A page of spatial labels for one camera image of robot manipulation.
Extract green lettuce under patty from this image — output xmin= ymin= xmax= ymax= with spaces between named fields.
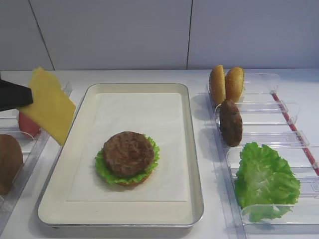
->
xmin=95 ymin=134 xmax=160 ymax=184

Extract bottom bun under lettuce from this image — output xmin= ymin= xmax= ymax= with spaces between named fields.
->
xmin=117 ymin=171 xmax=152 ymax=187

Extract green lettuce leaf in rack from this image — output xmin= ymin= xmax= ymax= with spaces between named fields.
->
xmin=235 ymin=142 xmax=301 ymax=222

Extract sesame bun half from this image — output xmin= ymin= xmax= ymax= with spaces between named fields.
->
xmin=225 ymin=67 xmax=244 ymax=103
xmin=209 ymin=65 xmax=226 ymax=106

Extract brown meat patty on tray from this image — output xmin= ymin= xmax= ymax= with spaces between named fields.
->
xmin=102 ymin=131 xmax=155 ymax=177

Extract left sesame bun half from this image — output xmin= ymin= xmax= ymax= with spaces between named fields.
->
xmin=209 ymin=65 xmax=226 ymax=106

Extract red tomato slice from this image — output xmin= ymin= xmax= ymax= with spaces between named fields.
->
xmin=18 ymin=112 xmax=40 ymax=138

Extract right sesame bun half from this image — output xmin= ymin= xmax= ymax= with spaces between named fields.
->
xmin=225 ymin=67 xmax=244 ymax=103

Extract cream metal tray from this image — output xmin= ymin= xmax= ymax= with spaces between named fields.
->
xmin=37 ymin=83 xmax=203 ymax=227

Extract white paper liner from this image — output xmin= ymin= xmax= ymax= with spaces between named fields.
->
xmin=68 ymin=93 xmax=188 ymax=202

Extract brown meat patty in rack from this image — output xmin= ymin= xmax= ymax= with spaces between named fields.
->
xmin=219 ymin=100 xmax=243 ymax=147

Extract clear acrylic left rack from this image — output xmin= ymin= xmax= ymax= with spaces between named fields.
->
xmin=0 ymin=71 xmax=73 ymax=225

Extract clear acrylic right rack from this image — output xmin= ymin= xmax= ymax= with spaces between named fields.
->
xmin=206 ymin=73 xmax=319 ymax=239

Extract clear acrylic rack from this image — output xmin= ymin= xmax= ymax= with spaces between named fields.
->
xmin=206 ymin=73 xmax=319 ymax=239
xmin=0 ymin=71 xmax=73 ymax=225

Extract yellow cheese slice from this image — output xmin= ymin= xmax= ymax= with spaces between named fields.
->
xmin=18 ymin=67 xmax=76 ymax=145

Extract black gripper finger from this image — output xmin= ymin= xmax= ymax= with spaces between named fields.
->
xmin=0 ymin=80 xmax=33 ymax=112

